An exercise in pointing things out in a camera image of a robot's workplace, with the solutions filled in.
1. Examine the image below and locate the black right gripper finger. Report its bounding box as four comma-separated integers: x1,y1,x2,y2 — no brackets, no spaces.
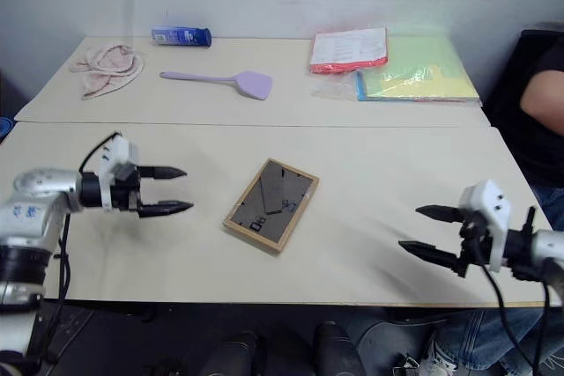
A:
397,240,469,279
414,204,464,225

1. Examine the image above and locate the person in black shirt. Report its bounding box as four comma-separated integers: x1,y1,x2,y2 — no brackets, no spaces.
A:
429,36,564,376

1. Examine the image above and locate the clear plastic bag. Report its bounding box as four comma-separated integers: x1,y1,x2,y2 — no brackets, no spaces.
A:
309,79,360,100

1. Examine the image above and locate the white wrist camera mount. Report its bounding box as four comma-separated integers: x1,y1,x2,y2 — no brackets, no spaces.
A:
97,135,142,212
457,179,515,273

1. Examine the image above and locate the white sneaker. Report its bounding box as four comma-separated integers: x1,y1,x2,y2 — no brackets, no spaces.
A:
417,330,460,373

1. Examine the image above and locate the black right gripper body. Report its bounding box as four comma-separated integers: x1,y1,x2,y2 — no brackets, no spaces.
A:
456,210,495,279

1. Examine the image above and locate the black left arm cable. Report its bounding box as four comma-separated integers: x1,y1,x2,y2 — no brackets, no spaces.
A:
26,130,123,366

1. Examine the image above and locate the purple silicone spatula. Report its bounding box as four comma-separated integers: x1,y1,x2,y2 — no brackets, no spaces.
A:
159,70,274,102

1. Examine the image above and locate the dark rounded shape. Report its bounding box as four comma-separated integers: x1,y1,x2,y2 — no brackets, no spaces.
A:
311,320,367,376
197,330,267,376

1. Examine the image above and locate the blue cylindrical can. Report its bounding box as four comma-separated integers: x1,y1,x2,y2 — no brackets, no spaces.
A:
150,26,213,48

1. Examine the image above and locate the wooden picture frame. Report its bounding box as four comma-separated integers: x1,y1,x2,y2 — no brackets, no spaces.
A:
222,157,321,255

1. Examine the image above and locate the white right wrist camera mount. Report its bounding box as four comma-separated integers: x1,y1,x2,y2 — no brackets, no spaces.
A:
457,179,515,273

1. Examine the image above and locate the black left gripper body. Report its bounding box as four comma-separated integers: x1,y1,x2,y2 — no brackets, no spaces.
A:
108,163,145,219

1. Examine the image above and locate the red paper packet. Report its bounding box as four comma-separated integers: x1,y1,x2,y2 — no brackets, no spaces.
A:
308,26,390,76

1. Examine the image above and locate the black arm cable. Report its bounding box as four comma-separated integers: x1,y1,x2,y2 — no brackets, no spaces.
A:
26,130,123,366
481,261,553,376

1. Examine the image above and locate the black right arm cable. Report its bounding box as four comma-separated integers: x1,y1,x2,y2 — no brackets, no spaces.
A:
481,261,553,376

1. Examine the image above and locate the green yellow coloured paper pack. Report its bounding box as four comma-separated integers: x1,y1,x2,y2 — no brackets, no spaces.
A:
354,33,483,105

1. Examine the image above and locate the pink crumpled cloth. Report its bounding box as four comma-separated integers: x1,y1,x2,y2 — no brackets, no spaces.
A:
67,43,146,101

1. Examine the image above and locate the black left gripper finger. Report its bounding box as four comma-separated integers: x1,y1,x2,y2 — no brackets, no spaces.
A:
139,166,189,182
137,200,196,219

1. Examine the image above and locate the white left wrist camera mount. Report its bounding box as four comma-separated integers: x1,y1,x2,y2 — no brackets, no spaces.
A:
97,135,142,212

